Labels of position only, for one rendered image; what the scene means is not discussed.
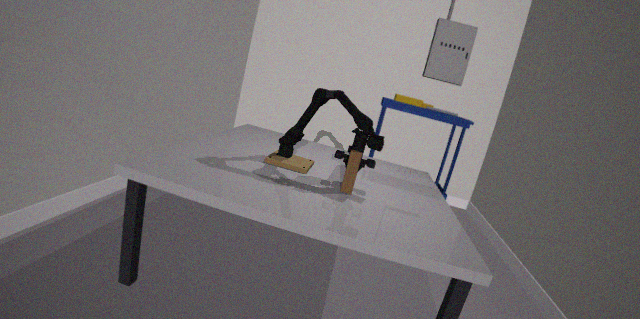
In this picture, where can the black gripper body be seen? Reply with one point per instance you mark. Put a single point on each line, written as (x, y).
(369, 162)

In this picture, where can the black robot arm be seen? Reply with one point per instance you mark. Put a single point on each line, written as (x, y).
(320, 97)

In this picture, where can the brown wooden post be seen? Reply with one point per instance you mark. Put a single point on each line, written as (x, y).
(351, 171)

